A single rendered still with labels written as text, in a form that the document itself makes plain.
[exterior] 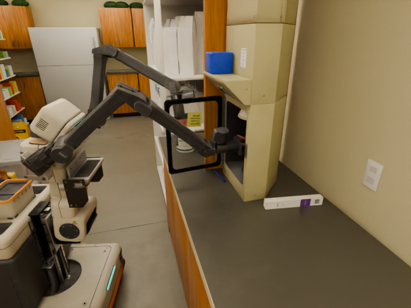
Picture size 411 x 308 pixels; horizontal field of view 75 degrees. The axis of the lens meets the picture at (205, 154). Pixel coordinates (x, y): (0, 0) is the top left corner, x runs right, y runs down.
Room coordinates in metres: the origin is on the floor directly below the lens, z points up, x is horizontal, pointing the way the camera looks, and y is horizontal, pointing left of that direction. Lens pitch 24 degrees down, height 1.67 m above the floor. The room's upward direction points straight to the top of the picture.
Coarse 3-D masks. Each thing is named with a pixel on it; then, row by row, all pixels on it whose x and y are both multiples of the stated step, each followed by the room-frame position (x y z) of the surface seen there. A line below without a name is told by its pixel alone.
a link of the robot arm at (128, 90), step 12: (120, 84) 1.04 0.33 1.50; (108, 96) 1.02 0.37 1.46; (120, 96) 0.99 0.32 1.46; (132, 96) 1.00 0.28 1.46; (144, 96) 1.06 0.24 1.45; (96, 108) 1.01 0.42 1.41; (108, 108) 1.01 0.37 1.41; (132, 108) 1.01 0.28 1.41; (84, 120) 1.01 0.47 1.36; (96, 120) 1.00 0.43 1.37; (72, 132) 1.01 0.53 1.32; (84, 132) 1.00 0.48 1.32; (60, 144) 0.99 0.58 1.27; (72, 144) 0.99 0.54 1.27; (60, 156) 0.98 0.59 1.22
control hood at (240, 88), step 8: (216, 80) 1.15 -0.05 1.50; (224, 80) 1.06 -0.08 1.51; (232, 80) 1.06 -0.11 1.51; (240, 80) 1.06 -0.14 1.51; (248, 80) 1.07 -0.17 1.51; (224, 88) 1.14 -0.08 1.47; (232, 88) 1.05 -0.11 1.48; (240, 88) 1.05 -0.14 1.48; (248, 88) 1.06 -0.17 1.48; (232, 96) 1.13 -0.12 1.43; (240, 96) 1.06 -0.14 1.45; (248, 96) 1.06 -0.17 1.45; (248, 104) 1.07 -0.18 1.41
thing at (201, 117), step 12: (180, 108) 1.28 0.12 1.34; (192, 108) 1.30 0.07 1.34; (204, 108) 1.32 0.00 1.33; (216, 108) 1.35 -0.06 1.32; (180, 120) 1.28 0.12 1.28; (192, 120) 1.30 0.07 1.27; (204, 120) 1.32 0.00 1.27; (216, 120) 1.35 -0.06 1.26; (204, 132) 1.32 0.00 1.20; (180, 144) 1.27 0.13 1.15; (180, 156) 1.27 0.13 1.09; (192, 156) 1.30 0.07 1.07; (216, 156) 1.35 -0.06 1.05; (168, 168) 1.25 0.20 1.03; (180, 168) 1.27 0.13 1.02
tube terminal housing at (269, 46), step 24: (240, 24) 1.21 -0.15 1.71; (264, 24) 1.08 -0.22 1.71; (288, 24) 1.16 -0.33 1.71; (240, 48) 1.20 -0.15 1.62; (264, 48) 1.08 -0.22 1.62; (288, 48) 1.20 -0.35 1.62; (240, 72) 1.19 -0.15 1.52; (264, 72) 1.08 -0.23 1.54; (288, 72) 1.25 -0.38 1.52; (264, 96) 1.08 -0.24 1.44; (264, 120) 1.09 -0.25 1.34; (264, 144) 1.09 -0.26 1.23; (264, 168) 1.09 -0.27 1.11; (240, 192) 1.11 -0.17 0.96; (264, 192) 1.10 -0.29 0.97
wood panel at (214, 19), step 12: (204, 0) 1.41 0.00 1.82; (216, 0) 1.41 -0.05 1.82; (204, 12) 1.41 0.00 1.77; (216, 12) 1.41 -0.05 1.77; (204, 24) 1.41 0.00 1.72; (216, 24) 1.42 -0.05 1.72; (204, 36) 1.41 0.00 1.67; (216, 36) 1.42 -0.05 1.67; (204, 48) 1.41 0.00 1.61; (216, 48) 1.42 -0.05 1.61; (204, 60) 1.41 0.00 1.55; (204, 84) 1.41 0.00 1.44; (204, 96) 1.41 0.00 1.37; (204, 168) 1.42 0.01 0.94; (216, 168) 1.42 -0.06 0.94
